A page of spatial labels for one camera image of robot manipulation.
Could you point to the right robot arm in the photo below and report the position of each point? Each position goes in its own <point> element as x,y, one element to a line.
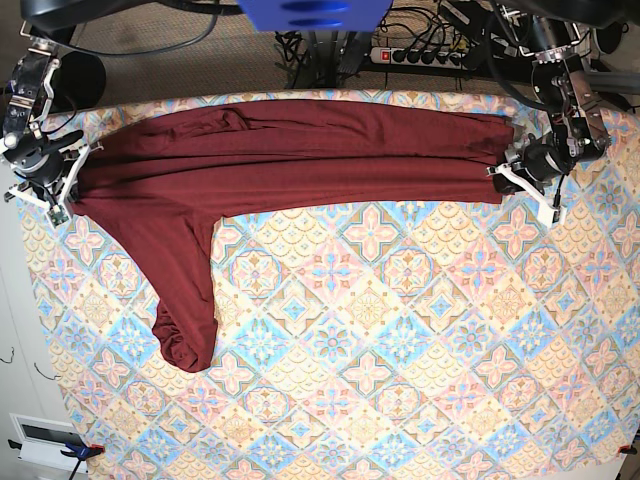
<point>31,99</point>

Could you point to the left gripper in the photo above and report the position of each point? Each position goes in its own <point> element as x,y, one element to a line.
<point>529,170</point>

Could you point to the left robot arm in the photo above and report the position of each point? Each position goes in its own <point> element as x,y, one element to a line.
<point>577,133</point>

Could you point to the dark red t-shirt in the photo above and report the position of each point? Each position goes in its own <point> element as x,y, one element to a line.
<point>158,187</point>

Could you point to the patterned colourful tablecloth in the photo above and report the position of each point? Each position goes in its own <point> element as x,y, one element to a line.
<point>380,340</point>

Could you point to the blue plastic mount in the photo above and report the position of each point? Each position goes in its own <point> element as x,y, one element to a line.
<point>315,15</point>

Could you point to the blue handled clamp lower left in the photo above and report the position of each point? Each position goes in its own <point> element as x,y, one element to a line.
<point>75,452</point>

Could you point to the black round stool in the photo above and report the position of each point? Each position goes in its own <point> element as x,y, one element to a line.
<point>79,83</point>

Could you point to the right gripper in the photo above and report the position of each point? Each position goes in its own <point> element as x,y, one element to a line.
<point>49,180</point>

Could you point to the white wall socket box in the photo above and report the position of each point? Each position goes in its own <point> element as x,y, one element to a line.
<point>46,431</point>

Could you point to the white power strip red switch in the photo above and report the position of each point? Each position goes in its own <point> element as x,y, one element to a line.
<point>440,58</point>

